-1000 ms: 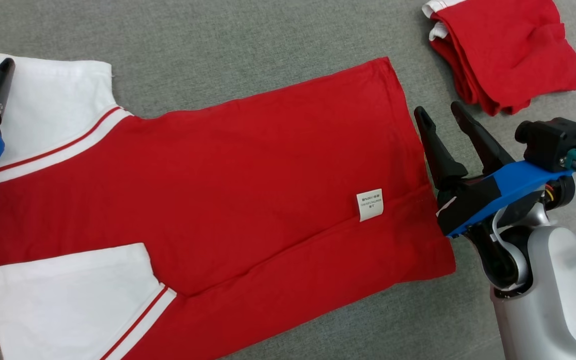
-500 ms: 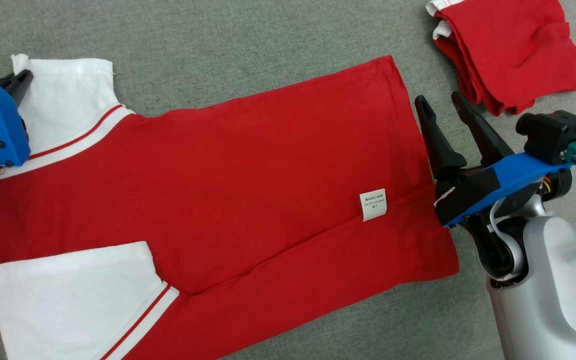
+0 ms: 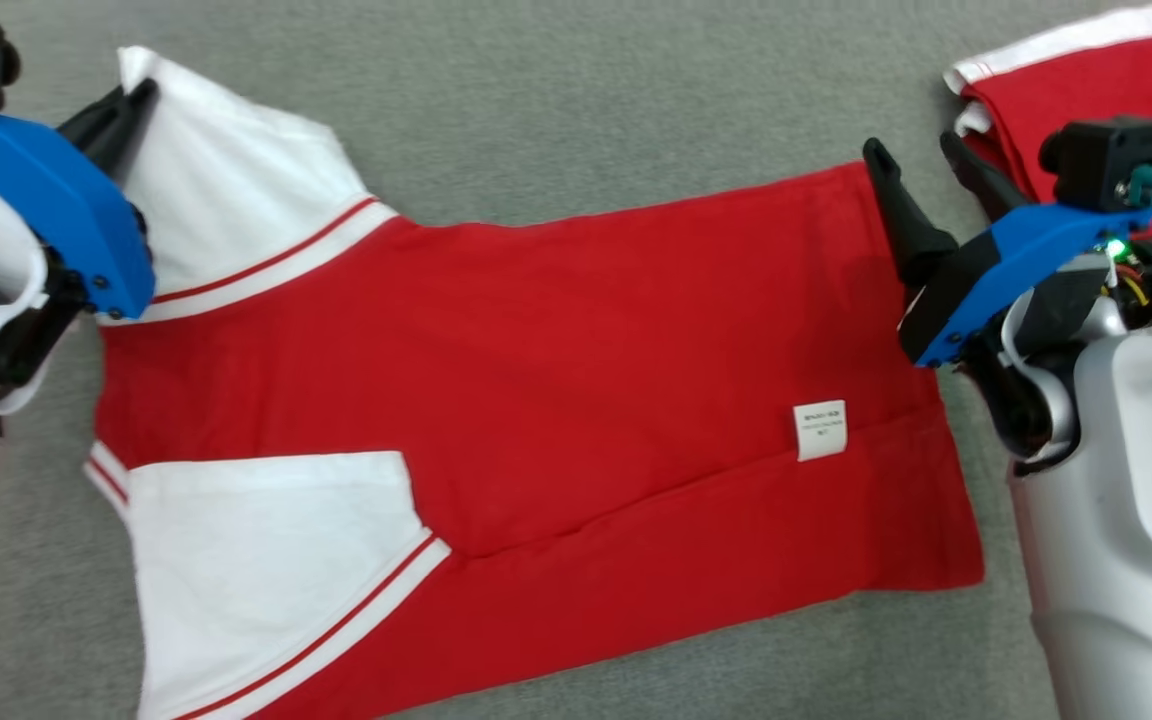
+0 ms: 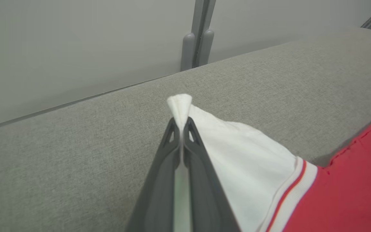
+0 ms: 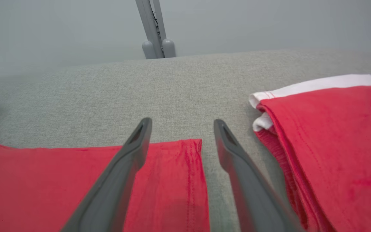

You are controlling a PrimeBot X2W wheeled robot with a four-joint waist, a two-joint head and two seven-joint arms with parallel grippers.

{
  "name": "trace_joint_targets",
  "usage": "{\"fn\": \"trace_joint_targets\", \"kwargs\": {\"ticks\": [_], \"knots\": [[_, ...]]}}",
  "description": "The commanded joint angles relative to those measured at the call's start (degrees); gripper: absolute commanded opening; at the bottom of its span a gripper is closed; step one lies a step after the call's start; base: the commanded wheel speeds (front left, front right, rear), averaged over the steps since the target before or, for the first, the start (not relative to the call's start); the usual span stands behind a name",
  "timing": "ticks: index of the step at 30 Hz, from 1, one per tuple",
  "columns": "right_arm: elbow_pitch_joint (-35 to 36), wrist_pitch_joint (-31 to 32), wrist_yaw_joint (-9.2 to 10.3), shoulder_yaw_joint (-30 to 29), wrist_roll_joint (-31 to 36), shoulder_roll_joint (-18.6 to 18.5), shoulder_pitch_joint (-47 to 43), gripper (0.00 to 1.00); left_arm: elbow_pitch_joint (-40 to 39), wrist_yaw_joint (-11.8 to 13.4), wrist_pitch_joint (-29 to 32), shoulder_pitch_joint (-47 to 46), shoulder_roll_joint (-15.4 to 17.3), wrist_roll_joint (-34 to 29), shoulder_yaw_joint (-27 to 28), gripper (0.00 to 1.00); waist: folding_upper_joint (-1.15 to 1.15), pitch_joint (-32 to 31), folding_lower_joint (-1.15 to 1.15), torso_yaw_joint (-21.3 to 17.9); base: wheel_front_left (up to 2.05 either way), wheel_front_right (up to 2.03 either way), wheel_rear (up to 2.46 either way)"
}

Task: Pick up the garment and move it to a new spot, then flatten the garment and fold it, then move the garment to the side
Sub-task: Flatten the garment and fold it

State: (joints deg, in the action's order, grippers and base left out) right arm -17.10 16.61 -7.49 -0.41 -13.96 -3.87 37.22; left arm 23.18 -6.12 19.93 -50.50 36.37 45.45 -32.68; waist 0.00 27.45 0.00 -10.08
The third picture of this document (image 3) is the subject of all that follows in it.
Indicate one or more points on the grey fabric work surface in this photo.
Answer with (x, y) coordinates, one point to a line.
(586, 100)

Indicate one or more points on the red and white shirt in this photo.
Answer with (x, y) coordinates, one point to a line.
(536, 350)

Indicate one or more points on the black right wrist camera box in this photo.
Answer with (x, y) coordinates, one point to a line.
(1106, 160)

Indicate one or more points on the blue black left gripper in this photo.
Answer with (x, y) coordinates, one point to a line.
(66, 200)

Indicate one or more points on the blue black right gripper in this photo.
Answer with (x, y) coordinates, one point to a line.
(1006, 270)

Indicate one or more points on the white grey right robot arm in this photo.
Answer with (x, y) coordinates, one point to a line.
(1116, 500)

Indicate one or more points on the red shorts with white band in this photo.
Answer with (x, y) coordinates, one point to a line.
(1086, 80)

